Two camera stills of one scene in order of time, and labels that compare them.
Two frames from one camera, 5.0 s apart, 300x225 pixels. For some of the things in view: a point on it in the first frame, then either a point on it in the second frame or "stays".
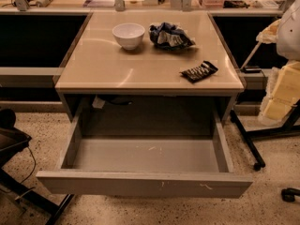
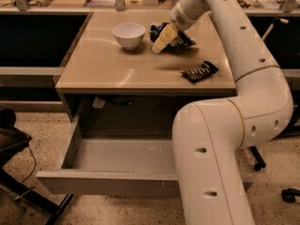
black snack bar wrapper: (197, 73) stays
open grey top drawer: (149, 166) stays
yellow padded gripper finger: (269, 35) → (168, 34)
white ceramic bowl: (128, 35) stays
